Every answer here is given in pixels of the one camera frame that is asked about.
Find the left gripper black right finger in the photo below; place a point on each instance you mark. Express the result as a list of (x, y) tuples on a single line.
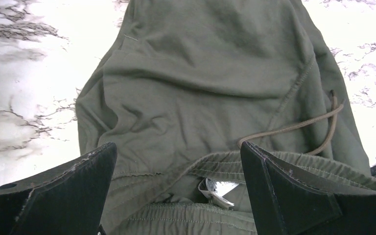
[(288, 200)]

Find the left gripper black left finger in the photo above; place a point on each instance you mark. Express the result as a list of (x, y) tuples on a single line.
[(65, 200)]

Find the dark olive shorts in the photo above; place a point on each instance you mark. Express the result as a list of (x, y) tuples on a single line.
[(185, 83)]

